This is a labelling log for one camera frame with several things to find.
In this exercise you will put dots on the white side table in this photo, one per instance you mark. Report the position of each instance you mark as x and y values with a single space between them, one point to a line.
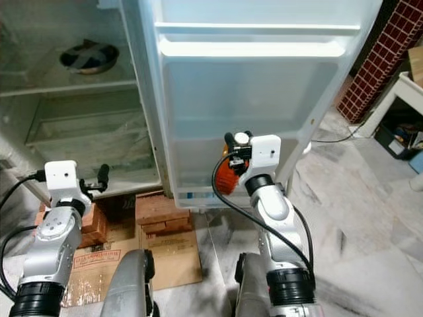
393 99

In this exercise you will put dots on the silver right robot leg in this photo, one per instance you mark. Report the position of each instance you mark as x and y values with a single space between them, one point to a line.
254 290

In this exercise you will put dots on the flattened brown cardboard box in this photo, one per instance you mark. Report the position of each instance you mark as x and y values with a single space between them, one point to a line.
175 261

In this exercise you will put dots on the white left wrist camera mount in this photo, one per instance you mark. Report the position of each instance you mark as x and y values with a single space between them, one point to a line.
63 179

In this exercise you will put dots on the white fridge door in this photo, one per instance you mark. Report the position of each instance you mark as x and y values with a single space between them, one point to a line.
251 92

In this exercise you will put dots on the silver left robot leg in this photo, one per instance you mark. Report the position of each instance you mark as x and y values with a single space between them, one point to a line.
129 290

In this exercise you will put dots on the dark metal bowl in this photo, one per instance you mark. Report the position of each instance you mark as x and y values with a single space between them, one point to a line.
89 56

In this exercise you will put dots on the clear fridge crisper drawer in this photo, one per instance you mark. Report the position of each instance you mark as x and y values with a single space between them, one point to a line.
86 139

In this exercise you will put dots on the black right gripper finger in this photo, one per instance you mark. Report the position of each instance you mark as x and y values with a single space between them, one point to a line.
248 135
230 142

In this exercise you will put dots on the silver robot leg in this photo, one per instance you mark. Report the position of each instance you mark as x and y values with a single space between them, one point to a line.
129 290
254 290

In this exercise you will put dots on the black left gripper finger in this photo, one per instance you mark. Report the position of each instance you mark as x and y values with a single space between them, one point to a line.
103 177

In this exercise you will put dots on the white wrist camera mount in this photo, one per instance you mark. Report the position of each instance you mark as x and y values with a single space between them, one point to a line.
264 152
63 179

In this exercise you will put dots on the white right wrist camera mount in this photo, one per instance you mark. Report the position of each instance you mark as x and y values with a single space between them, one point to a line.
264 152

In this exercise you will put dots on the red tiled pillar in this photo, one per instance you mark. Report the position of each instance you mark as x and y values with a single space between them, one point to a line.
380 59

